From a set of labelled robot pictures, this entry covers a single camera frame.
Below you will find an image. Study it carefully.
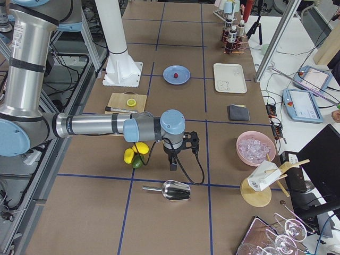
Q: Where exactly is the black laptop monitor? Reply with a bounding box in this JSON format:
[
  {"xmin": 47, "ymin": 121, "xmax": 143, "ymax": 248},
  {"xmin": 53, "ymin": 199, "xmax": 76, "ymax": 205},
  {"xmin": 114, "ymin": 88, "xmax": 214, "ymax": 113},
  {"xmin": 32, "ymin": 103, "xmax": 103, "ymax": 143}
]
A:
[{"xmin": 286, "ymin": 124, "xmax": 339, "ymax": 219}]

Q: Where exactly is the black camera tripod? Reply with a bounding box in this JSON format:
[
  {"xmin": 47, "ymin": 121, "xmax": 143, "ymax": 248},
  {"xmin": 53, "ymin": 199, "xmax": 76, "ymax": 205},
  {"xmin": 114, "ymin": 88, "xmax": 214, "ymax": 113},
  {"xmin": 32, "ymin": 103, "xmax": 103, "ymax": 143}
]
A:
[{"xmin": 246, "ymin": 0, "xmax": 264, "ymax": 45}]

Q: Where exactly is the blue teach pendant far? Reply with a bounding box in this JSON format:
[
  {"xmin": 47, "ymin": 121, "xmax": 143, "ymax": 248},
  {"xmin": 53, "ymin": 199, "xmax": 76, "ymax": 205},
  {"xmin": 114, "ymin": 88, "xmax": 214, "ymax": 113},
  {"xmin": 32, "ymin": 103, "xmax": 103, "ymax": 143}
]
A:
[{"xmin": 293, "ymin": 65, "xmax": 333, "ymax": 94}]

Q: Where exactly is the round wooden stand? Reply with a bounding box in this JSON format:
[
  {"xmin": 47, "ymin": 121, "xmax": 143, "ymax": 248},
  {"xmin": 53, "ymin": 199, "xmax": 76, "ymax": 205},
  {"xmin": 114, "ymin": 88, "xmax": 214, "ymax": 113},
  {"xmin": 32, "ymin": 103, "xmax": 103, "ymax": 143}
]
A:
[{"xmin": 240, "ymin": 159, "xmax": 310, "ymax": 207}]

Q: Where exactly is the pink bowl of ice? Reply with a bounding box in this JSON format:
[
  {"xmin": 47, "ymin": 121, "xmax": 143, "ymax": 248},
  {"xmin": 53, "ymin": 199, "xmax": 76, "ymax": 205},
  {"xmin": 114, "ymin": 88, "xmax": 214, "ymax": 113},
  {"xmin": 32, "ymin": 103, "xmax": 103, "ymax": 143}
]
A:
[{"xmin": 236, "ymin": 131, "xmax": 276, "ymax": 166}]

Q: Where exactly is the lemon half slice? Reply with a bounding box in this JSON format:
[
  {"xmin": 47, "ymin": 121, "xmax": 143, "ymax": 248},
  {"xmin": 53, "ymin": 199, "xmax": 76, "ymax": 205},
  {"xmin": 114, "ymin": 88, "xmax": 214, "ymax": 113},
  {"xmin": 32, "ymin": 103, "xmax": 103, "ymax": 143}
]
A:
[{"xmin": 126, "ymin": 98, "xmax": 137, "ymax": 107}]

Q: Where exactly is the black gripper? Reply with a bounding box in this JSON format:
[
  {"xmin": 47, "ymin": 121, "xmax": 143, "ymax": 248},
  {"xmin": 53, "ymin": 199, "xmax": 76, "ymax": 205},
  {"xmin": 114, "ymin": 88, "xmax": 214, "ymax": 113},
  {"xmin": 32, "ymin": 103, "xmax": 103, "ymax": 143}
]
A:
[{"xmin": 163, "ymin": 131, "xmax": 199, "ymax": 171}]

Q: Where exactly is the copper wire bottle rack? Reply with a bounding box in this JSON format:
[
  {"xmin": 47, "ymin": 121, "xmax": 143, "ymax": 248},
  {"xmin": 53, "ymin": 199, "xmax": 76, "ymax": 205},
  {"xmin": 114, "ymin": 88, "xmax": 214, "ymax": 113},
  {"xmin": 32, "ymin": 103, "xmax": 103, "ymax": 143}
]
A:
[{"xmin": 221, "ymin": 18, "xmax": 248, "ymax": 54}]

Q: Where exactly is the blue plastic plate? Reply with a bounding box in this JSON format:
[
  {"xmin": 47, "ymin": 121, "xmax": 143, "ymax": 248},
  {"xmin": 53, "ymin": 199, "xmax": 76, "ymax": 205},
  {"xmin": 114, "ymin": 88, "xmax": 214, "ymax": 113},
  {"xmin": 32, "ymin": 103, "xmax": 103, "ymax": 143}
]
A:
[{"xmin": 163, "ymin": 65, "xmax": 191, "ymax": 85}]

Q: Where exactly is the large yellow lemon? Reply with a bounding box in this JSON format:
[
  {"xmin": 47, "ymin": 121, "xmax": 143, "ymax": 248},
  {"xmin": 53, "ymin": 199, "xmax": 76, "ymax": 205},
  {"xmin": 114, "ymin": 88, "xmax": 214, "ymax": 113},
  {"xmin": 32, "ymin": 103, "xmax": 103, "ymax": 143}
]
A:
[{"xmin": 132, "ymin": 142, "xmax": 149, "ymax": 155}]

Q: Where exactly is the blue teach pendant near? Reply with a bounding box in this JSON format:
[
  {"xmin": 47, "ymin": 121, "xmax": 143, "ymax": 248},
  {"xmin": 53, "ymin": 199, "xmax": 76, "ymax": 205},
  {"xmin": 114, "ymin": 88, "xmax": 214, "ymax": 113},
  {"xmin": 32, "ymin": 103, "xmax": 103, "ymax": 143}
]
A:
[{"xmin": 282, "ymin": 89, "xmax": 324, "ymax": 124}]

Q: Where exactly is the grey folded cloth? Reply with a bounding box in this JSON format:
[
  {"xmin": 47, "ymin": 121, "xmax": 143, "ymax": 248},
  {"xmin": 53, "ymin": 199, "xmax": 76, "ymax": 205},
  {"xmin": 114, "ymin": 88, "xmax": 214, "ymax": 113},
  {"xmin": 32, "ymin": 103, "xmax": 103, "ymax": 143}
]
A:
[{"xmin": 227, "ymin": 104, "xmax": 250, "ymax": 121}]

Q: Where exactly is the small yellow lemon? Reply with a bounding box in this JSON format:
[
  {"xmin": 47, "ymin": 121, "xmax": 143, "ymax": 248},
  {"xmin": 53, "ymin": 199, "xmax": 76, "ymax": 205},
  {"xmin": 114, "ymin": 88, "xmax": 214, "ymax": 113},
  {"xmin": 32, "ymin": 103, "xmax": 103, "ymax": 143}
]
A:
[{"xmin": 123, "ymin": 148, "xmax": 135, "ymax": 164}]

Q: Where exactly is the blue teach pendant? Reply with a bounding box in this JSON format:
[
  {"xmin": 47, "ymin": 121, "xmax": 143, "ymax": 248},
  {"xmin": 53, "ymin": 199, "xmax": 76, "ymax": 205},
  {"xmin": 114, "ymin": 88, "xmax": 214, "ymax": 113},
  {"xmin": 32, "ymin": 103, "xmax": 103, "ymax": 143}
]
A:
[
  {"xmin": 282, "ymin": 89, "xmax": 324, "ymax": 124},
  {"xmin": 293, "ymin": 65, "xmax": 333, "ymax": 94}
]

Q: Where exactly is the mint green bowl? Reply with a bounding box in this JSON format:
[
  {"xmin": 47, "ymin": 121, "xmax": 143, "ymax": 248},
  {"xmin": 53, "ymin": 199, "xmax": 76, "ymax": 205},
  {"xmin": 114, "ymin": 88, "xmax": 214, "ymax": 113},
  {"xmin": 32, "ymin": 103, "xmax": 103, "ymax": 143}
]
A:
[{"xmin": 261, "ymin": 44, "xmax": 269, "ymax": 55}]

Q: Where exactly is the aluminium frame post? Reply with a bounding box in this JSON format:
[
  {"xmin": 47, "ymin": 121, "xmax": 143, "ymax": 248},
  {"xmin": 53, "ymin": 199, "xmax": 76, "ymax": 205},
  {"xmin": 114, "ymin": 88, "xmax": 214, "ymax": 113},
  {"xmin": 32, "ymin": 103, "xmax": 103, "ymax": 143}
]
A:
[{"xmin": 254, "ymin": 0, "xmax": 301, "ymax": 82}]

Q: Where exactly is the steel ice scoop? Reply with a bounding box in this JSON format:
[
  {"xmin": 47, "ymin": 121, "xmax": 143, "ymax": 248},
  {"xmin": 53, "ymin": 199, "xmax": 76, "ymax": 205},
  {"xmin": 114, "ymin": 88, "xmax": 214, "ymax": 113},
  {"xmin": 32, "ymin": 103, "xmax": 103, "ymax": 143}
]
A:
[{"xmin": 142, "ymin": 180, "xmax": 191, "ymax": 201}]

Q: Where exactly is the white wire cup rack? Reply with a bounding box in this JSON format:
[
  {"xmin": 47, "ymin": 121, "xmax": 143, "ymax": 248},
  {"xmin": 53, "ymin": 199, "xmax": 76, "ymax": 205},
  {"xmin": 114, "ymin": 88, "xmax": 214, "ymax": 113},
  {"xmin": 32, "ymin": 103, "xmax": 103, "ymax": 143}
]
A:
[{"xmin": 213, "ymin": 0, "xmax": 240, "ymax": 20}]

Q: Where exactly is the green lime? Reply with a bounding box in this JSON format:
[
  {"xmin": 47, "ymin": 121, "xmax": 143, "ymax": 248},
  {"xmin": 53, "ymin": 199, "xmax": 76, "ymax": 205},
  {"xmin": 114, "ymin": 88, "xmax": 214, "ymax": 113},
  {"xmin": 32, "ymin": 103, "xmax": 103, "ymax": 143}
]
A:
[{"xmin": 131, "ymin": 154, "xmax": 145, "ymax": 169}]

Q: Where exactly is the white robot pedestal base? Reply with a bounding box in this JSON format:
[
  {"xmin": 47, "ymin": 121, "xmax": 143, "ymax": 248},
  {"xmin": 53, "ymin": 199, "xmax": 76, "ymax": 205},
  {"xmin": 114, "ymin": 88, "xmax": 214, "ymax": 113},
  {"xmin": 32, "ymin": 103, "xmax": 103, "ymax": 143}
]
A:
[{"xmin": 95, "ymin": 0, "xmax": 143, "ymax": 88}]

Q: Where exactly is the steel knife handle tube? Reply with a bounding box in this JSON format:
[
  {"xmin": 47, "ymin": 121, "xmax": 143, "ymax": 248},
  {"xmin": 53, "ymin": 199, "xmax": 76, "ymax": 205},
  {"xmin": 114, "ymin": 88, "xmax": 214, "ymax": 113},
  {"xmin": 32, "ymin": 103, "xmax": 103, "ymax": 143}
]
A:
[{"xmin": 105, "ymin": 106, "xmax": 138, "ymax": 113}]

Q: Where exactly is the wooden cutting board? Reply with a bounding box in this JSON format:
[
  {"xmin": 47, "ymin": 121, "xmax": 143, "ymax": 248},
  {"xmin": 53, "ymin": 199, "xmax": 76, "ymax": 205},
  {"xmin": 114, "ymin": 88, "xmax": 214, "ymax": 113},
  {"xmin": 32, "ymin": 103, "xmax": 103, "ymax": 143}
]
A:
[{"xmin": 105, "ymin": 92, "xmax": 147, "ymax": 114}]

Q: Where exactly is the red cylinder bottle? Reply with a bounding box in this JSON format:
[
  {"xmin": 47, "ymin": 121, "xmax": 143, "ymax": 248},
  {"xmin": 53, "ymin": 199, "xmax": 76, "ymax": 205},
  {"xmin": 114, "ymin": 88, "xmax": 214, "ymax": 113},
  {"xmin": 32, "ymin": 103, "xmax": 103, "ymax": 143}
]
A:
[{"xmin": 243, "ymin": 0, "xmax": 255, "ymax": 23}]

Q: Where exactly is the cream bear serving tray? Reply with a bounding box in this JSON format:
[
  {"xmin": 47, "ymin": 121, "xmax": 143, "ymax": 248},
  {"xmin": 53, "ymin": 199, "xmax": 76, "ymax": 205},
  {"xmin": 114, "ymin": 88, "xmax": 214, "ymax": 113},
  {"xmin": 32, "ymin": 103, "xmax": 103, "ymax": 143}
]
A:
[{"xmin": 213, "ymin": 63, "xmax": 247, "ymax": 94}]

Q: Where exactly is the dark tea bottle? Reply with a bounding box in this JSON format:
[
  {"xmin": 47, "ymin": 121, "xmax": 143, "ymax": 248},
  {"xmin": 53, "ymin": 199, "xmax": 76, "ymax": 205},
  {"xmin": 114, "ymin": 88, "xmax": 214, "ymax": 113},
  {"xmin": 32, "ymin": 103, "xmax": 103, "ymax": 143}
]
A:
[
  {"xmin": 237, "ymin": 20, "xmax": 245, "ymax": 43},
  {"xmin": 226, "ymin": 25, "xmax": 237, "ymax": 52},
  {"xmin": 224, "ymin": 17, "xmax": 233, "ymax": 38}
]

